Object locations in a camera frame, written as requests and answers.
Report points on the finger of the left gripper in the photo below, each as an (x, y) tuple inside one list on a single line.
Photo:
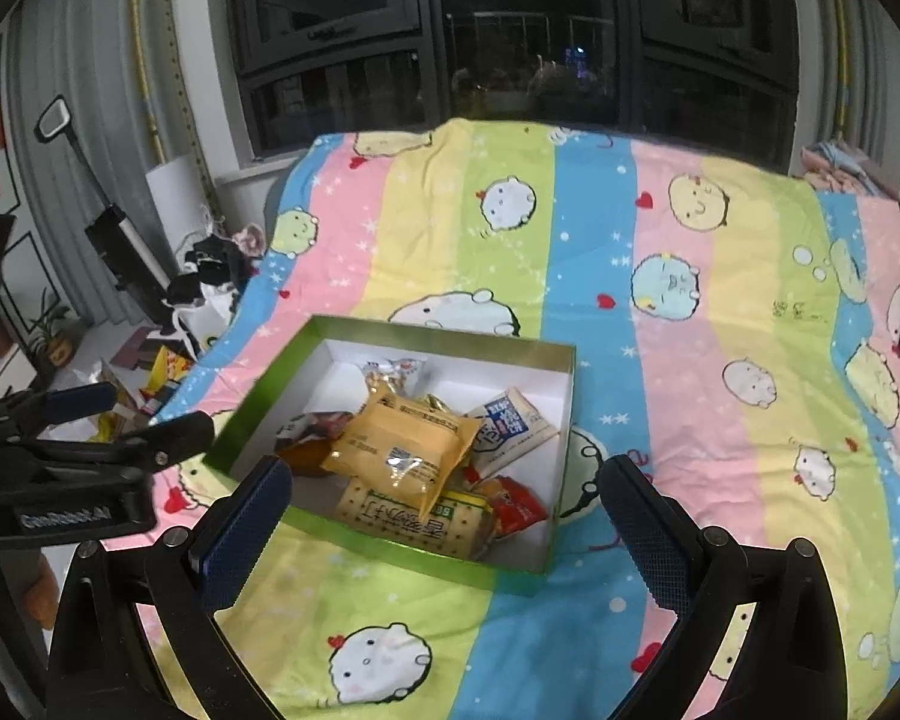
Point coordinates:
[(152, 450), (26, 414)]

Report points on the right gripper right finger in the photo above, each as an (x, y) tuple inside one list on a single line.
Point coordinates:
[(659, 542)]

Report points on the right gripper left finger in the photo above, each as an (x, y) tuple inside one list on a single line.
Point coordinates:
[(229, 539)]

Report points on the panda orange snack bag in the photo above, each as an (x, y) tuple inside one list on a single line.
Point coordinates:
[(306, 440)]

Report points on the red snack packet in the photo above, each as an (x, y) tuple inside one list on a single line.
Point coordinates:
[(515, 508)]

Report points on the white blue biscuit packet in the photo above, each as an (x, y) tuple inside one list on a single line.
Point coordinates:
[(510, 427)]

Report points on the soda cracker packet yellow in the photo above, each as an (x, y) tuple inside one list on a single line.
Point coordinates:
[(460, 525)]

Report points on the orange pastry packet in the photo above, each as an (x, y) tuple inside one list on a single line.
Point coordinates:
[(401, 448)]

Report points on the golden yellow snack bag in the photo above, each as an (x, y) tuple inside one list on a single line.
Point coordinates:
[(436, 404)]

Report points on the peanut snack clear packet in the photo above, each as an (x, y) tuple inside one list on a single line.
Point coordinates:
[(395, 376)]

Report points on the person's left hand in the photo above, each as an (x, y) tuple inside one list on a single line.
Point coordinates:
[(40, 600)]

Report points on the white tv cabinet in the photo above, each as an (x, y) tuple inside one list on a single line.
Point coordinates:
[(17, 373)]

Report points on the small potted plant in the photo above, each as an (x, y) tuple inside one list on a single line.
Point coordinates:
[(49, 342)]

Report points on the clutter pile on floor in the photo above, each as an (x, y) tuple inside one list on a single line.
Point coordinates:
[(94, 360)]

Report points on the upright vacuum cleaner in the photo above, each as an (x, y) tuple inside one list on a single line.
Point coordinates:
[(113, 236)]

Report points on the black white clothes pile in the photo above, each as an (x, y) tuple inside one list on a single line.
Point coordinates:
[(216, 271)]

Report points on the striped cartoon bedsheet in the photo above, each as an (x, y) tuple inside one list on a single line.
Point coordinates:
[(736, 330)]

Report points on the green cardboard box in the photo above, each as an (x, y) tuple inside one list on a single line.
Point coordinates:
[(320, 370)]

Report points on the crumpled clothes on bed edge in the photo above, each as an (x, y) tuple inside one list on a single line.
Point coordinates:
[(838, 167)]

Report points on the dark window frame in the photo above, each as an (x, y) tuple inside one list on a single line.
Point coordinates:
[(716, 74)]

